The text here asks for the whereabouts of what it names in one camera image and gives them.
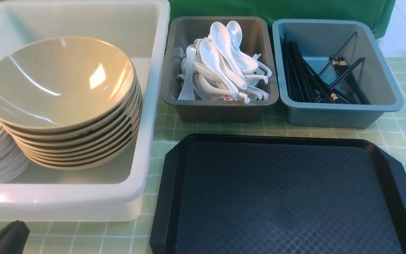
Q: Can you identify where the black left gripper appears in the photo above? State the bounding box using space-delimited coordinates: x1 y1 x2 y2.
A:
0 220 30 254

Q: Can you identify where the large white plastic tub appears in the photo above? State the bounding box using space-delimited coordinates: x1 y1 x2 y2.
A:
0 0 170 222

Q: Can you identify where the stack of tan bowls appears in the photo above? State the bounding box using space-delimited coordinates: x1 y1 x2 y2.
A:
0 36 142 170

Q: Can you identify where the black serving tray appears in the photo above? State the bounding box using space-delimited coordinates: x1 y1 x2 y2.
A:
149 134 406 254

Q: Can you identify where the pile of white spoons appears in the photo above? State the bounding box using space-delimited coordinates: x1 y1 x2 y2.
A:
170 20 273 104

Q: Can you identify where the grey spoon bin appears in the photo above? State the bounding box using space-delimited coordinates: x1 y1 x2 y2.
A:
160 16 280 123

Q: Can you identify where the bundle of black chopsticks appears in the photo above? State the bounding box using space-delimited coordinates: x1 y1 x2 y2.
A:
280 32 370 105

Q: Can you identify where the blue-grey chopstick bin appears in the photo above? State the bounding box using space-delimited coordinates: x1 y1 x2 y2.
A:
272 19 404 128

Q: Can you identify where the green checkered tablecloth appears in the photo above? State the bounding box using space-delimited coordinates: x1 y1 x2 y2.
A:
0 56 406 254

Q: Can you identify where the green backdrop cloth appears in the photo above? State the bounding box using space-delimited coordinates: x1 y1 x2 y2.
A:
169 0 396 38

